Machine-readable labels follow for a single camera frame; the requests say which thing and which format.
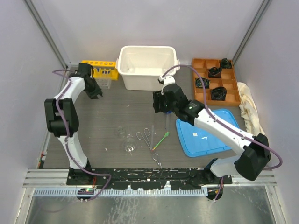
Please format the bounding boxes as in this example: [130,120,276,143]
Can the yellow test tube rack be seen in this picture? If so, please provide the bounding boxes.
[81,60,119,81]

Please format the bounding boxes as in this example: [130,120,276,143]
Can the clear acrylic tube rack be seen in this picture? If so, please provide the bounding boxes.
[94,71,112,89]

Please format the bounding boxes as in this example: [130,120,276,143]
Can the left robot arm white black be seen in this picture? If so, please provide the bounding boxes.
[44,63,103,185]

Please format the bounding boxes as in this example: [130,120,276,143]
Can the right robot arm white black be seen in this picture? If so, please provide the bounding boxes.
[153,84,271,184]

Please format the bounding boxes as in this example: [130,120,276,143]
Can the green plastic spatula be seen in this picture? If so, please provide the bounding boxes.
[153,132,170,151]

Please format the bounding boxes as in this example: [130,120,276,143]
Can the metal crucible tongs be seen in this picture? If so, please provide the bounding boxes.
[136,128,162,168]

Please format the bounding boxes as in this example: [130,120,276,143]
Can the white plastic bin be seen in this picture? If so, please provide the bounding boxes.
[116,45,180,91]

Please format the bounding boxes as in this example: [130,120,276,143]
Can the blue plastic tray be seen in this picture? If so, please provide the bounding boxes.
[176,109,245,157]

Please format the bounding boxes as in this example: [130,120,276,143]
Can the orange compartment tray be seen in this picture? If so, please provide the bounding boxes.
[192,58,240,107]

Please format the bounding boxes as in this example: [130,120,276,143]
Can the small glass beaker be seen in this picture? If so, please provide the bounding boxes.
[116,126,127,138]

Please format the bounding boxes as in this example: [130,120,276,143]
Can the glass funnel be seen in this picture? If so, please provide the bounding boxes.
[121,136,136,156]

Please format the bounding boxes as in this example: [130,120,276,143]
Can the cream cloth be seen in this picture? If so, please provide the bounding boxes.
[237,82,265,136]

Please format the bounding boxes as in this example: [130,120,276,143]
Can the blue handled brush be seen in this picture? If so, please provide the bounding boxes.
[165,112,171,132]

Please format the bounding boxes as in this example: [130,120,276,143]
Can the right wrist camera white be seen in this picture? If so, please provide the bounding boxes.
[158,75,176,95]

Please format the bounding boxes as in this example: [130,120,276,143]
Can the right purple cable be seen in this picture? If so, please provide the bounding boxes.
[162,64,283,203]

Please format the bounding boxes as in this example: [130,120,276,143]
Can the black cable bundle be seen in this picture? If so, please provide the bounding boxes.
[211,86,228,101]
[207,66,222,78]
[195,78,211,89]
[221,57,233,70]

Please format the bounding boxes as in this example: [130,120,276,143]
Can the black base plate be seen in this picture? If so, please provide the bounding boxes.
[66,168,221,190]

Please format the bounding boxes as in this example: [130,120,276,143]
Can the white slotted cable duct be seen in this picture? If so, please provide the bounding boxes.
[33,187,208,197]

